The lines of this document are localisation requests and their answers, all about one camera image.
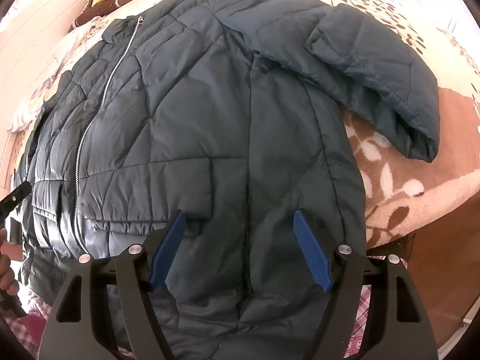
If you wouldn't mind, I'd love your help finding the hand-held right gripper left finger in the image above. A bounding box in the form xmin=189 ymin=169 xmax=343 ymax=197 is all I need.
xmin=37 ymin=209 xmax=187 ymax=360

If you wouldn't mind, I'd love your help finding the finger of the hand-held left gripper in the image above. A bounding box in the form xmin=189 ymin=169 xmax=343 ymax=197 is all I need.
xmin=0 ymin=181 xmax=32 ymax=216

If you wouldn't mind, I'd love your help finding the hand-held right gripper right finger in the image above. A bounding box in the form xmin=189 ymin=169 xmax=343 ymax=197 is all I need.
xmin=293 ymin=209 xmax=440 ymax=360

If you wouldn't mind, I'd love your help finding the dark teal puffer jacket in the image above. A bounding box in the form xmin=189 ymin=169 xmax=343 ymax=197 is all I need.
xmin=17 ymin=0 xmax=440 ymax=360

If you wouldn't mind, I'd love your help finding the person's left hand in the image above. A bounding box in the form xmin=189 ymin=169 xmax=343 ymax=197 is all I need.
xmin=0 ymin=229 xmax=19 ymax=297

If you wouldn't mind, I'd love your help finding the pink checkered bed sheet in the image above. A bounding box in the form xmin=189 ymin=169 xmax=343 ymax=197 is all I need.
xmin=7 ymin=281 xmax=379 ymax=360

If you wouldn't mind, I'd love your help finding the beige leaf-patterned blanket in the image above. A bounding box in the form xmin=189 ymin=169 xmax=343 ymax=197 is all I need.
xmin=180 ymin=0 xmax=480 ymax=250

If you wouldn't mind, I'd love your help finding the pale floral quilt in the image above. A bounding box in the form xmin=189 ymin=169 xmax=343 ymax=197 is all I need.
xmin=7 ymin=17 xmax=113 ymax=132

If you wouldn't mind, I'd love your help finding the cream headboard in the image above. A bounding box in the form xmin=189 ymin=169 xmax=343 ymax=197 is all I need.
xmin=0 ymin=0 xmax=94 ymax=121

